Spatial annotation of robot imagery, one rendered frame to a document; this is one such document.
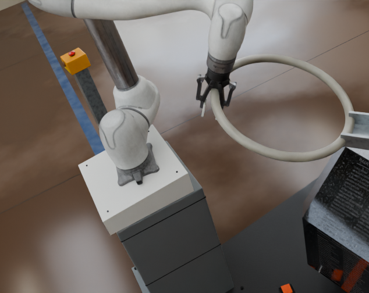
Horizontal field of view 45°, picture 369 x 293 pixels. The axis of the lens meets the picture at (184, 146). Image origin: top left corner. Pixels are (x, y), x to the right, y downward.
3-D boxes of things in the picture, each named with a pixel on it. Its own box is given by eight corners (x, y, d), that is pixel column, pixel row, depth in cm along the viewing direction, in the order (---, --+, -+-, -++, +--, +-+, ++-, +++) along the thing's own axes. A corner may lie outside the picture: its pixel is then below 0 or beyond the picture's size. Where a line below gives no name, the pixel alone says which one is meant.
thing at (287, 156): (366, 90, 160) (369, 84, 158) (331, 189, 131) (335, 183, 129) (242, 42, 171) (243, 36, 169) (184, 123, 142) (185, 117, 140)
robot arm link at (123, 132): (107, 170, 185) (84, 132, 170) (123, 138, 196) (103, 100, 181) (142, 171, 178) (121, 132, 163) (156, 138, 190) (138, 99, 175)
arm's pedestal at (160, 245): (163, 340, 225) (108, 247, 174) (131, 268, 263) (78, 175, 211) (248, 290, 234) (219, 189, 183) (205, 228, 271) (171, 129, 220)
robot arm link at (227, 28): (236, 66, 134) (244, 40, 143) (246, 22, 122) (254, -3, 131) (201, 57, 135) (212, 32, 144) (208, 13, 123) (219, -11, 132)
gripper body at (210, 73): (205, 70, 141) (201, 91, 148) (231, 75, 140) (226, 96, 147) (208, 56, 145) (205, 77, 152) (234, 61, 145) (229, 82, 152)
